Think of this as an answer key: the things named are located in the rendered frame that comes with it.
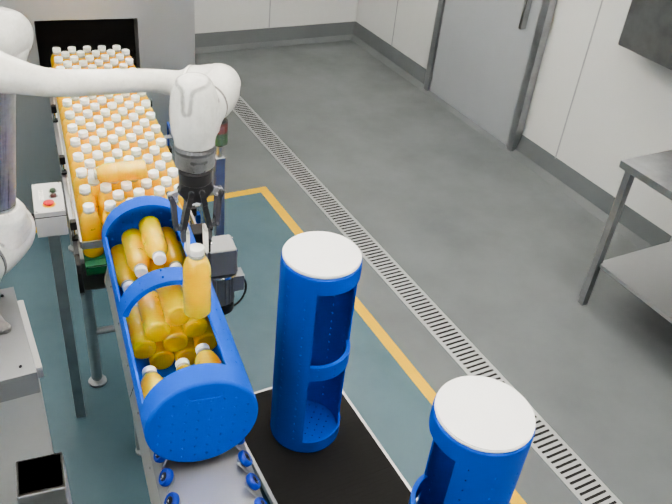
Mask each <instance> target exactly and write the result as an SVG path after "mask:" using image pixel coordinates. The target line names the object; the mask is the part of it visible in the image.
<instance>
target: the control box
mask: <svg viewBox="0 0 672 504"><path fill-rule="evenodd" d="M31 186H32V197H33V207H34V216H35V222H36V228H37V234H38V238H42V237H50V236H58V235H67V234H69V232H68V225H67V218H66V210H65V204H64V198H63V191H62V185H61V182H53V183H42V184H32V185H31ZM50 188H55V189H56V191H55V192H50V191H49V189H50ZM40 190H41V192H39V191H40ZM51 193H56V194H57V196H56V197H50V194H51ZM40 195H41V196H40ZM47 199H51V200H54V204H52V205H51V206H46V205H44V204H43V201H45V200H47Z"/></svg>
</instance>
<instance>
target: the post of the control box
mask: <svg viewBox="0 0 672 504"><path fill-rule="evenodd" d="M48 240H49V247H50V253H51V260H52V266H53V272H54V279H55V285H56V291H57V298H58V304H59V311H60V317H61V323H62V330H63V336H64V342H65V349H66V355H67V361H68V368H69V374H70V381H71V387H72V393H73V400H74V406H75V412H76V418H80V417H85V416H86V412H85V405H84V398H83V391H82V384H81V378H80V371H79V364H78V357H77V350H76V343H75V336H74V330H73V323H72V316H71V309H70V302H69V295H68V288H67V282H66V275H65V268H64V261H63V254H62V247H61V240H60V235H58V236H50V237H48Z"/></svg>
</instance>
